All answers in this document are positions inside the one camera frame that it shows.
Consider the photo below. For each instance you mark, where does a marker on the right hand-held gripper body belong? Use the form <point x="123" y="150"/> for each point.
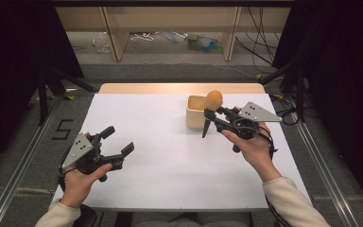
<point x="258" y="113"/>

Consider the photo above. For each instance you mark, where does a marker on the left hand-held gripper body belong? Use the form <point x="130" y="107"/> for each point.
<point x="79" y="151"/>

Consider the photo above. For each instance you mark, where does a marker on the beige square cup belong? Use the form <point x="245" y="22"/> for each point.
<point x="195" y="118"/>

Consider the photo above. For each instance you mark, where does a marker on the orange egg-shaped object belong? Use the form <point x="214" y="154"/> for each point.
<point x="214" y="99"/>

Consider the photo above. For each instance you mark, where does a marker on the person's left hand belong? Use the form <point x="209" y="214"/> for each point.
<point x="77" y="186"/>

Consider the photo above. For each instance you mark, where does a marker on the person's right hand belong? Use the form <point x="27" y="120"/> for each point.
<point x="258" y="154"/>

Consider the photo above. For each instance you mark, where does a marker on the black metal stand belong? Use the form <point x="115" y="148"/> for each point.
<point x="42" y="94"/>
<point x="301" y="94"/>

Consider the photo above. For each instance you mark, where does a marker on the black chair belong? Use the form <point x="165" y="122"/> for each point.
<point x="89" y="217"/>

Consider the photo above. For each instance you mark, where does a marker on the colourful plastic bag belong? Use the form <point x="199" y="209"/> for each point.
<point x="201" y="42"/>

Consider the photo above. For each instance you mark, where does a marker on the clear plastic bottle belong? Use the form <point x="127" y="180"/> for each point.
<point x="102" y="42"/>

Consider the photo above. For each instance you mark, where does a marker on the dark curtain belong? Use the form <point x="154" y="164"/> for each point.
<point x="9" y="63"/>
<point x="343" y="78"/>

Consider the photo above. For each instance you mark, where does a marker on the person's legs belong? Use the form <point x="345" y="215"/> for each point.
<point x="186" y="220"/>

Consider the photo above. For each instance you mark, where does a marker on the wooden shelf unit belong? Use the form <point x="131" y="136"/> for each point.
<point x="170" y="19"/>

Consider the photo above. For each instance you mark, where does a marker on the aluminium floor rail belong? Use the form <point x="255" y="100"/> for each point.
<point x="22" y="164"/>
<point x="321" y="164"/>

